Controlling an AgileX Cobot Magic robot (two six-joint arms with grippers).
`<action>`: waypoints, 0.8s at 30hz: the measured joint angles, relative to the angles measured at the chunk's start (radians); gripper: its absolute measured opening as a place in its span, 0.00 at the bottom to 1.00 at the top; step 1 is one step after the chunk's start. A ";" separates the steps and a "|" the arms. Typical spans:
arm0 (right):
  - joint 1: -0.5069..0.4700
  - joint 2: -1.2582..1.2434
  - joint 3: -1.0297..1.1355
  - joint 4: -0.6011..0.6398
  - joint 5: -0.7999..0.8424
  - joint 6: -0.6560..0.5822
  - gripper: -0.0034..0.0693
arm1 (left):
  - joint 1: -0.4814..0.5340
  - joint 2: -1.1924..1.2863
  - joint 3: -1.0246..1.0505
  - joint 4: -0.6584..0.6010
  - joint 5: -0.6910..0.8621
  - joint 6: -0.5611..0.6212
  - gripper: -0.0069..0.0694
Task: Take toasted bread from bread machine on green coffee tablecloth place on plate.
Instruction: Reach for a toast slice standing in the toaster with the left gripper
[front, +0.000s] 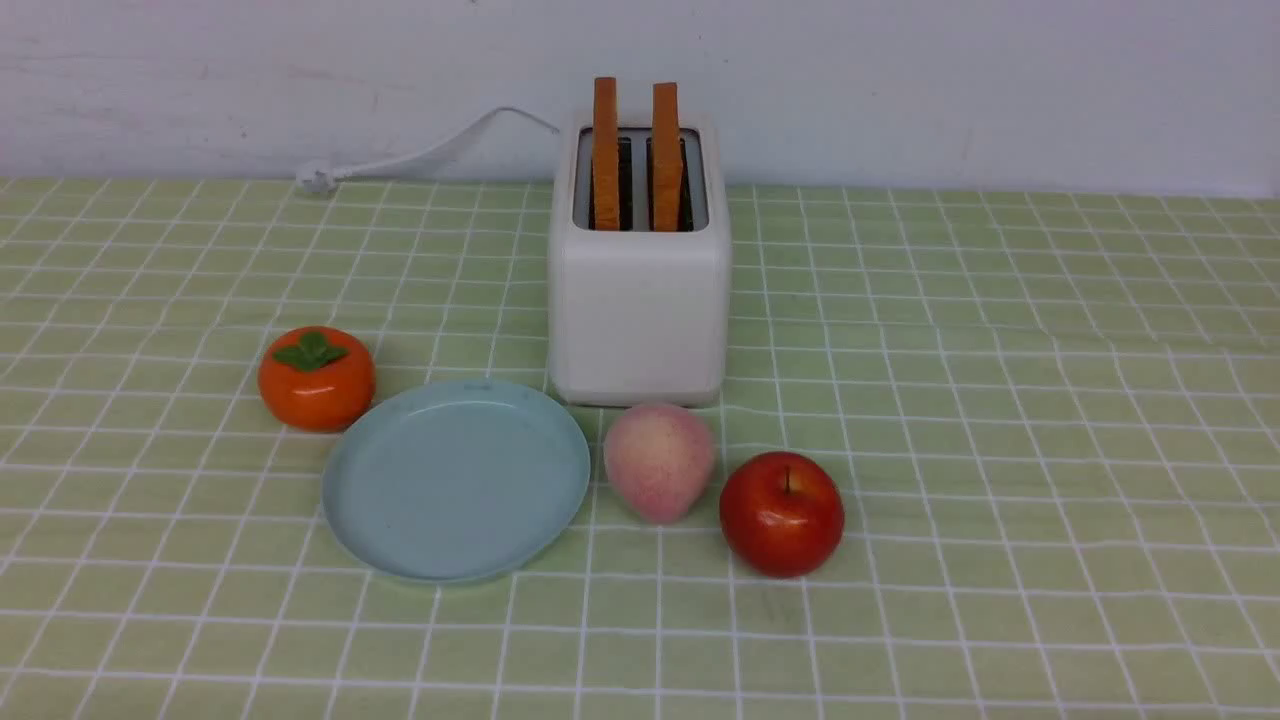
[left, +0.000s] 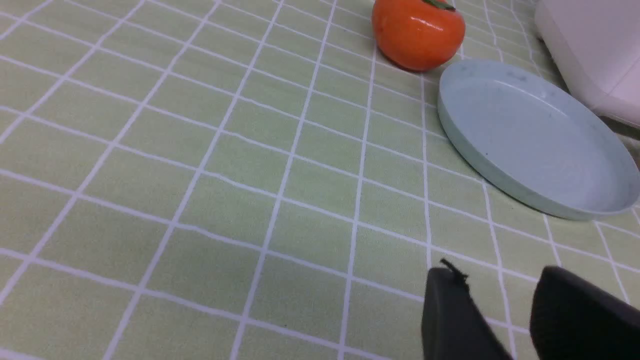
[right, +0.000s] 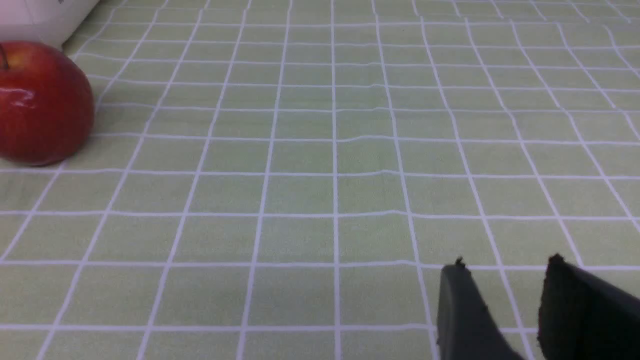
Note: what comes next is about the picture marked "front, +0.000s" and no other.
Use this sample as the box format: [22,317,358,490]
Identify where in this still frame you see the toast slice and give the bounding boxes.
[650,82,684,232]
[591,76,622,232]

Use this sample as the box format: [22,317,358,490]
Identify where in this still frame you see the white two-slot toaster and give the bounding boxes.
[547,108,733,407]

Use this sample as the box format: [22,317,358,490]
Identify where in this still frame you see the pink peach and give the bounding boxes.
[603,404,716,525]

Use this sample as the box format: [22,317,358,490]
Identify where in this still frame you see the red apple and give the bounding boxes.
[719,450,846,579]

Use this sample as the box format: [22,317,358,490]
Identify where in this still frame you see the light blue round plate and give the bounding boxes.
[320,378,593,584]

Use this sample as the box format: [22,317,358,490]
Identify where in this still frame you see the orange persimmon with green leaf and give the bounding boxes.
[257,325,376,433]

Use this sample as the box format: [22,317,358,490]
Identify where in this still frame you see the green checkered tablecloth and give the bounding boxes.
[1,177,1279,719]

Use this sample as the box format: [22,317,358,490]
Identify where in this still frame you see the white power cord with plug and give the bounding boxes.
[296,106,561,196]

